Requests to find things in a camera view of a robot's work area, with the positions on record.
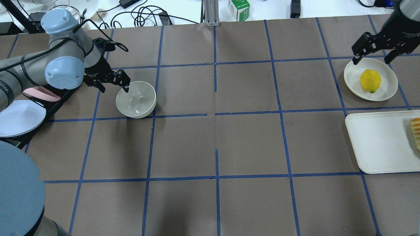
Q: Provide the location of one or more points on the light blue plate in rack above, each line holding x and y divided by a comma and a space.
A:
21, 117

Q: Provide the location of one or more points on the cream round plate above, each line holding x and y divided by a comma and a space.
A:
389, 84

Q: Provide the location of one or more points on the white rectangular tray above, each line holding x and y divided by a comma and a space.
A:
382, 141

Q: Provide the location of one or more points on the pink plate in rack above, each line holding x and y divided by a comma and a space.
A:
42, 93

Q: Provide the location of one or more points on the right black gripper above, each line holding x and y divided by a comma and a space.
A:
399, 25

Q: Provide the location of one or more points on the white ceramic bowl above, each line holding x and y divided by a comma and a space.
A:
138, 102

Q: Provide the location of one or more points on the yellow lemon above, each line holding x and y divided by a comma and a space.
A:
370, 80

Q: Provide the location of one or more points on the black power adapter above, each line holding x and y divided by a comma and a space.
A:
295, 8

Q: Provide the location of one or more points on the black dish rack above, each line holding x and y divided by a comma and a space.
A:
21, 141

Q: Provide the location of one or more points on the green white carton box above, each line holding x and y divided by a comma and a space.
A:
240, 9

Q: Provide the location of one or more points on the aluminium frame post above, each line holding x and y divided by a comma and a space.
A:
210, 13

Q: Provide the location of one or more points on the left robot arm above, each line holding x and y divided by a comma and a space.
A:
72, 58

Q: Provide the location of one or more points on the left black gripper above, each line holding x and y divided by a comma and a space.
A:
97, 69

